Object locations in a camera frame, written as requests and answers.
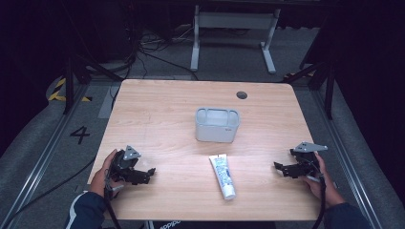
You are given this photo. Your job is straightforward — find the grey metal floor rail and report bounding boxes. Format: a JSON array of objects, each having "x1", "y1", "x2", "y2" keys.
[
  {"x1": 309, "y1": 89, "x2": 385, "y2": 229},
  {"x1": 0, "y1": 83, "x2": 92, "y2": 229}
]

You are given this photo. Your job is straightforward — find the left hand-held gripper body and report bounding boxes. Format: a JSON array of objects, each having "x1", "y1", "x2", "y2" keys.
[{"x1": 109, "y1": 145, "x2": 142, "y2": 184}]

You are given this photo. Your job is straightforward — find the grey floor plate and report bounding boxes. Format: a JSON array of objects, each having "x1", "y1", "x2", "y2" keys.
[{"x1": 97, "y1": 83, "x2": 121, "y2": 119}]

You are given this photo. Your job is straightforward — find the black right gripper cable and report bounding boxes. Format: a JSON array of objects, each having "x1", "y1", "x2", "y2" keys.
[{"x1": 311, "y1": 173, "x2": 328, "y2": 229}]

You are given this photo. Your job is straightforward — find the grey plastic holder box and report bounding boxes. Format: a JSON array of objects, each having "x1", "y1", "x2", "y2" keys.
[{"x1": 194, "y1": 107, "x2": 242, "y2": 143}]

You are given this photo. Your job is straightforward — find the black tripod stand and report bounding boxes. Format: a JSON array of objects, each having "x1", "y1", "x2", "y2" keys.
[
  {"x1": 62, "y1": 52, "x2": 124, "y2": 115},
  {"x1": 282, "y1": 58, "x2": 337, "y2": 121}
]

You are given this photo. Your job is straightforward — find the person's left hand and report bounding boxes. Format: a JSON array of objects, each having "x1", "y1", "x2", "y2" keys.
[{"x1": 89, "y1": 149, "x2": 124, "y2": 198}]

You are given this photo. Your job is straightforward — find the white toothpaste tube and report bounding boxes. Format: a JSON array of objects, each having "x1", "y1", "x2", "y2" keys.
[{"x1": 208, "y1": 154, "x2": 238, "y2": 201}]

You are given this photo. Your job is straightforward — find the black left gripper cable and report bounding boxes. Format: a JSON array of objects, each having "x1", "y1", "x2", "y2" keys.
[{"x1": 103, "y1": 177, "x2": 123, "y2": 229}]

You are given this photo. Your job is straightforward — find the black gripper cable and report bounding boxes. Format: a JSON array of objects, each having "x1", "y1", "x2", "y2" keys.
[
  {"x1": 103, "y1": 177, "x2": 123, "y2": 229},
  {"x1": 311, "y1": 173, "x2": 328, "y2": 229}
]

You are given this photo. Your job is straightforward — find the bundle of black cables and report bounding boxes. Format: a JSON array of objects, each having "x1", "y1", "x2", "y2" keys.
[{"x1": 125, "y1": 18, "x2": 200, "y2": 82}]

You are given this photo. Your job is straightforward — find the person's right hand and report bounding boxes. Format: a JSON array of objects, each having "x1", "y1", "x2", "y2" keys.
[{"x1": 303, "y1": 151, "x2": 346, "y2": 209}]

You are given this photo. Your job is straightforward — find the white metal desk frame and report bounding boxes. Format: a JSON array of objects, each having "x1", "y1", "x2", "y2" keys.
[{"x1": 189, "y1": 4, "x2": 282, "y2": 75}]

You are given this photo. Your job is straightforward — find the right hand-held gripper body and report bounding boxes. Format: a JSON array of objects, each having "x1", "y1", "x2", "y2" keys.
[{"x1": 289, "y1": 141, "x2": 329, "y2": 178}]

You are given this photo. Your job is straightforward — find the black floor cable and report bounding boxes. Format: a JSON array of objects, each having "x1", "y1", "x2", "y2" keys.
[{"x1": 0, "y1": 155, "x2": 97, "y2": 229}]

